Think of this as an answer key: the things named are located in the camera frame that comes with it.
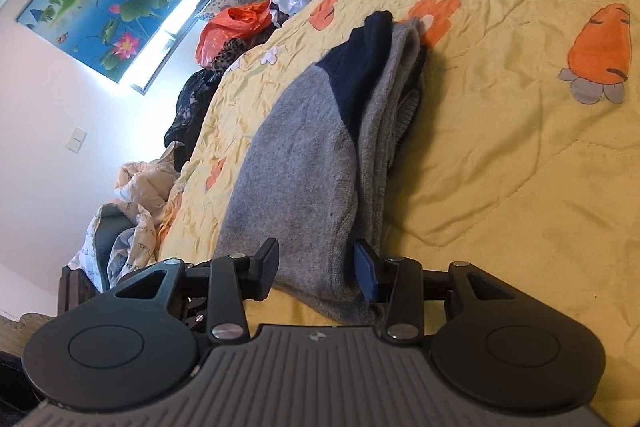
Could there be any window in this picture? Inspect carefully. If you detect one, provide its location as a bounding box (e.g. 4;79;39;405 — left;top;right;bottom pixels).
120;0;221;96

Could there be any navy and grey knit sweater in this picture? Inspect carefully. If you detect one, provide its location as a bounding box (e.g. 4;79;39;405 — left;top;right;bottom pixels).
215;10;431;328

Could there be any black floral garment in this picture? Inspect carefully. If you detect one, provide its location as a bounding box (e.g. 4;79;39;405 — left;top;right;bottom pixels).
165;67;227;174

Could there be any white printed duvet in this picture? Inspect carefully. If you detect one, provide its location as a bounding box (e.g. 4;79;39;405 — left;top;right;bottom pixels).
67;142;197;289

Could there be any dark wooden furniture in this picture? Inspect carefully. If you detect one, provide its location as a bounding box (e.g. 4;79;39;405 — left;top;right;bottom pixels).
0;264;108;358

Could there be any orange plastic bag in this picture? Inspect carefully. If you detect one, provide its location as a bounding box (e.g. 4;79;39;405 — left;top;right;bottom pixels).
195;0;274;68

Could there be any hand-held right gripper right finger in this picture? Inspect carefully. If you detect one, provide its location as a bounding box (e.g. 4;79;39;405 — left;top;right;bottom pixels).
352;238;521;343

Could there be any lotus wall poster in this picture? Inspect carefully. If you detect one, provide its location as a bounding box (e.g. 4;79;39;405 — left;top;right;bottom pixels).
15;0;201;82

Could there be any leopard print cloth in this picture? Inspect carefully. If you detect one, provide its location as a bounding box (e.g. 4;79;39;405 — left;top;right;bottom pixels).
210;38;249;74

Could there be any yellow carrot print quilt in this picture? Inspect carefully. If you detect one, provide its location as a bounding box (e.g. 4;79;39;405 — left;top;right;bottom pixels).
157;0;640;427

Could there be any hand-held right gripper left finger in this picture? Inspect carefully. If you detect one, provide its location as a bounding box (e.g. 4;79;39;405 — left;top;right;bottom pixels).
112;237;281;348

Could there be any white wall switch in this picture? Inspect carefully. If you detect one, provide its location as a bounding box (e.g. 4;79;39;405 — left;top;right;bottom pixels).
67;127;89;154

